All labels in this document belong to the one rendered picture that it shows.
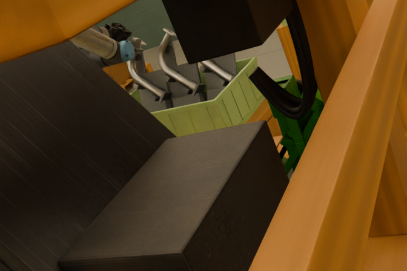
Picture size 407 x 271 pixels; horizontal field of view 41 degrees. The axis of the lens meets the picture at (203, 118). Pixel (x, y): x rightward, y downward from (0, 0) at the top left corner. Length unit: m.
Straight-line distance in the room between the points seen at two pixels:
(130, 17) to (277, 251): 8.79
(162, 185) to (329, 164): 0.27
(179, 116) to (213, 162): 1.31
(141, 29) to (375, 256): 8.29
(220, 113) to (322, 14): 1.08
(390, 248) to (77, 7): 0.89
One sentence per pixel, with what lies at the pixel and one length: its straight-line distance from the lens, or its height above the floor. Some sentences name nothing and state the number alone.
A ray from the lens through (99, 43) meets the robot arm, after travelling 1.90.
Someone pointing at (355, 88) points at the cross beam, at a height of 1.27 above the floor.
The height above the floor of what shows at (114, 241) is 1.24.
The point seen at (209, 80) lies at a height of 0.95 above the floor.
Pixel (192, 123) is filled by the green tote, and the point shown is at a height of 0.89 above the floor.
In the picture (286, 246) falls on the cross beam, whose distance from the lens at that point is 0.45.
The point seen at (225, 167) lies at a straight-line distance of 0.70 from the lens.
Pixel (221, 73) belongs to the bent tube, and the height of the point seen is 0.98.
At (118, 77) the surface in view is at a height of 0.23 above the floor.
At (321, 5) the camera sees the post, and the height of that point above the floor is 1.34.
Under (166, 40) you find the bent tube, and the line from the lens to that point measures 2.28.
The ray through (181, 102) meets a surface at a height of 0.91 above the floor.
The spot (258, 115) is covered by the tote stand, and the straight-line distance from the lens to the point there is 2.11.
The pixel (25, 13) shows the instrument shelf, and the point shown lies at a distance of 0.26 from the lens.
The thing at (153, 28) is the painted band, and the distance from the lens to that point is 9.06.
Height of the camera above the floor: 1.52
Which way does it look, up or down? 18 degrees down
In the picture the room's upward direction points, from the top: 23 degrees counter-clockwise
